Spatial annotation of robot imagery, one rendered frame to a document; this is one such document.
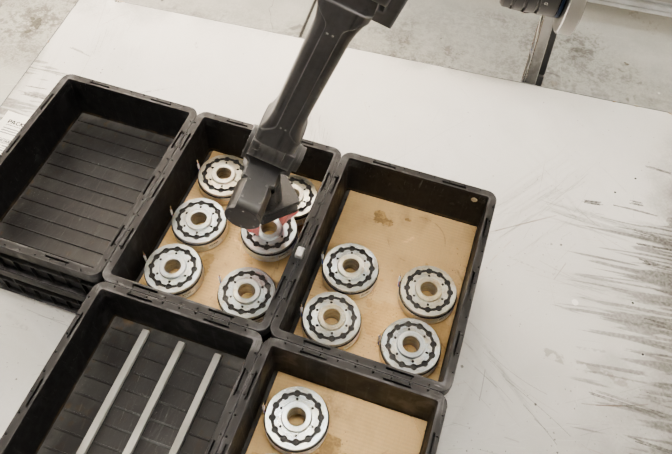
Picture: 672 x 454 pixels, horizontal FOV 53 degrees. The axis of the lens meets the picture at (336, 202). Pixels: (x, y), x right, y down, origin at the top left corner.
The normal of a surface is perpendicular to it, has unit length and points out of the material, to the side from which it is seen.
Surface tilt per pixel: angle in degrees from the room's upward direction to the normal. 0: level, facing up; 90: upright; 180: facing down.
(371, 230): 0
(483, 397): 0
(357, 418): 0
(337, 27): 93
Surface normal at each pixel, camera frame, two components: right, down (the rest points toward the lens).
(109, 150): 0.04, -0.57
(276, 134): -0.27, 0.83
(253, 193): 0.32, -0.38
